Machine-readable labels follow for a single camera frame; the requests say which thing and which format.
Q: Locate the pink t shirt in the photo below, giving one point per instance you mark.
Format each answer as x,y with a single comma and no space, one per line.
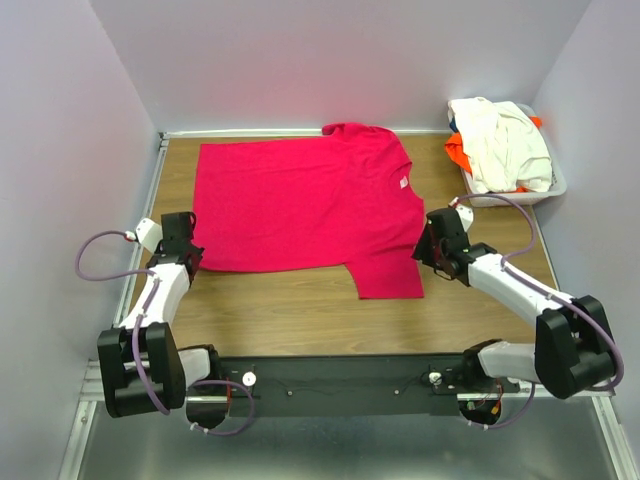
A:
341,198

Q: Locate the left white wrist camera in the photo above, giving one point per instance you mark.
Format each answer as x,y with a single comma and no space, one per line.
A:
147,233

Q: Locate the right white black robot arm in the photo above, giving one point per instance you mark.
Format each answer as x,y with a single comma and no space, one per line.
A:
573,350

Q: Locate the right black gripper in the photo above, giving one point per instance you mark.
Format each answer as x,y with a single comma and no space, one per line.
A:
422,248

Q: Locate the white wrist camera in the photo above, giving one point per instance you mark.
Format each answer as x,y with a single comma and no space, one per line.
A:
465,213
147,233

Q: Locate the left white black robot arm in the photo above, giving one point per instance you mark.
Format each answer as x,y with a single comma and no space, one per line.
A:
142,370

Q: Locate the white laundry basket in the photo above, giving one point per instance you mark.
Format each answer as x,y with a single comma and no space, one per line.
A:
558,186

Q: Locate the orange t shirt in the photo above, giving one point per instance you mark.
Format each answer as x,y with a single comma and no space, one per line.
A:
454,149

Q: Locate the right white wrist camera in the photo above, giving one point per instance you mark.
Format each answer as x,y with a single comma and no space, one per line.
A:
465,213

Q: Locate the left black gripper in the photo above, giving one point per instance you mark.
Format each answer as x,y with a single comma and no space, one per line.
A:
159,249

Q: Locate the white t shirt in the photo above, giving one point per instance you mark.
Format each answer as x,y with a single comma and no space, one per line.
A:
503,146

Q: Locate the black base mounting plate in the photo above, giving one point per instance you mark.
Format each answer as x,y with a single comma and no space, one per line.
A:
339,386

